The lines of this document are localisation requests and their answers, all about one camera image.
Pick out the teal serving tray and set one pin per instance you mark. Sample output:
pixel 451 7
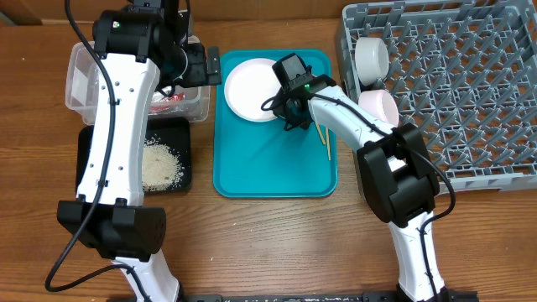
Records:
pixel 262 160

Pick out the long wooden chopstick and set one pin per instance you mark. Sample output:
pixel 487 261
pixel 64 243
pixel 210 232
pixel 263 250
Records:
pixel 328 145

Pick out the pink bowl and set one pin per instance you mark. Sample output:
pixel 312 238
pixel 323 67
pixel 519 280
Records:
pixel 380 104

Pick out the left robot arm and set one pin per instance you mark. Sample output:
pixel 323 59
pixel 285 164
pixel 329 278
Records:
pixel 139 50

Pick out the spilled rice pile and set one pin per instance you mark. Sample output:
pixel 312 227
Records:
pixel 161 166

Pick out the clear plastic bin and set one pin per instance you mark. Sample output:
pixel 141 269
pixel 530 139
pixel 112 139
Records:
pixel 81 91

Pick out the white round plate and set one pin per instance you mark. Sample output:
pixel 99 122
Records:
pixel 248 86

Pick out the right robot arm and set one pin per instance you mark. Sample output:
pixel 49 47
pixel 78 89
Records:
pixel 394 173

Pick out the grey dishwasher rack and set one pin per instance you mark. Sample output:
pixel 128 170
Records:
pixel 464 73

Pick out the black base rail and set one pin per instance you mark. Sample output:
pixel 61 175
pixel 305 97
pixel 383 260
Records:
pixel 371 296

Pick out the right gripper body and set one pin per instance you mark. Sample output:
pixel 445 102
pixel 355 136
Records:
pixel 289 116

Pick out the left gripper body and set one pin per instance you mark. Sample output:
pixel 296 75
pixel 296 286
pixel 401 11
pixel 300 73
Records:
pixel 197 72

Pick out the red snack wrapper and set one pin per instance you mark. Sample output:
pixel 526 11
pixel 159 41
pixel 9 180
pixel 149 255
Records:
pixel 165 104

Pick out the black tray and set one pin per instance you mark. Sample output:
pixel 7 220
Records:
pixel 175 132

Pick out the grey bowl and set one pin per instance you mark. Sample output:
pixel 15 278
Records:
pixel 371 60

